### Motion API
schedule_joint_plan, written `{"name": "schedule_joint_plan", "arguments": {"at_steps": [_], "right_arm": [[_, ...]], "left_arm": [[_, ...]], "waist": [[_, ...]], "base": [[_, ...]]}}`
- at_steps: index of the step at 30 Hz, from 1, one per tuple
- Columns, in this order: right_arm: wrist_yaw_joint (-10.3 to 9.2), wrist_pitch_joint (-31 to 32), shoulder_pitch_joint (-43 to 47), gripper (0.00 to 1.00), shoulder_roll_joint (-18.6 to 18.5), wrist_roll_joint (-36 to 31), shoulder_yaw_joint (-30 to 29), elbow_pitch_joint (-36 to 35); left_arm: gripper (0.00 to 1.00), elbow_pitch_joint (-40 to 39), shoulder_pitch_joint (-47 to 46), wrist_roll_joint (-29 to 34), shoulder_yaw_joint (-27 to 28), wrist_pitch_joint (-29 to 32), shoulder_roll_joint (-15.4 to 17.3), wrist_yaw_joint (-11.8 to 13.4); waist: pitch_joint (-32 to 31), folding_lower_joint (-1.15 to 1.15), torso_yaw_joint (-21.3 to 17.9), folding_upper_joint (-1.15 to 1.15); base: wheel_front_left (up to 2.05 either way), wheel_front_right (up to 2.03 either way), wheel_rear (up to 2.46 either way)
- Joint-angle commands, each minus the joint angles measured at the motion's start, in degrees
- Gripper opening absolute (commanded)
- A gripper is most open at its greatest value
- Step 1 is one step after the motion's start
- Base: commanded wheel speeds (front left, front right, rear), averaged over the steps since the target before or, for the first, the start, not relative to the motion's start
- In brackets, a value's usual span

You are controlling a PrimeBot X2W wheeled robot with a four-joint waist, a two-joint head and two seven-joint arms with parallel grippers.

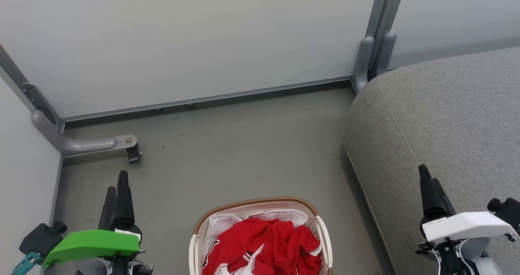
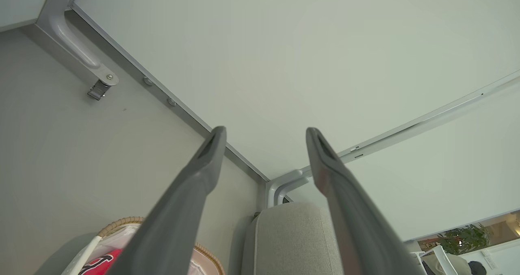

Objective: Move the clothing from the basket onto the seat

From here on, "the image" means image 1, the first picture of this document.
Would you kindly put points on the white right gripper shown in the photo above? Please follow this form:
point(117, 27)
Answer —
point(467, 225)

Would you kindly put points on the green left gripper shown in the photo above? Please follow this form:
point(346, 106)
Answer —
point(93, 242)

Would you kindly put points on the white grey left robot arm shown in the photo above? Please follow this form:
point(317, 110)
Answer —
point(95, 267)

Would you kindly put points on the grey fabric sofa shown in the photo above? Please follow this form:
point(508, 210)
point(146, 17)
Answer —
point(447, 116)

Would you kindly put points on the black caster wheel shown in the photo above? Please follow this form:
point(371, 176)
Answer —
point(134, 154)

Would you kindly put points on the grey partition foot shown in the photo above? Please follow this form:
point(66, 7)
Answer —
point(77, 145)

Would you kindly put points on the white basket with brown rim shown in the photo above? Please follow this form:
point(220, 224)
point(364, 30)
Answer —
point(321, 234)

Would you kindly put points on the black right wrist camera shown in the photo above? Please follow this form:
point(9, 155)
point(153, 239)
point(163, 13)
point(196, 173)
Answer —
point(510, 212)

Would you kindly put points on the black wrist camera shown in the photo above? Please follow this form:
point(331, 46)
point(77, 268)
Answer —
point(40, 239)
point(510, 212)

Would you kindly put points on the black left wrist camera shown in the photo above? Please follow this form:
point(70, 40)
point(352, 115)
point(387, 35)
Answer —
point(40, 239)

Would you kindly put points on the grey partition base rail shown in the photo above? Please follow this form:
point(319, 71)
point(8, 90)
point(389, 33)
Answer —
point(203, 98)

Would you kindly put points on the grey partition post with bracket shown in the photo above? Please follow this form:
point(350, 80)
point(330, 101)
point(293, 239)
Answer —
point(28, 90)

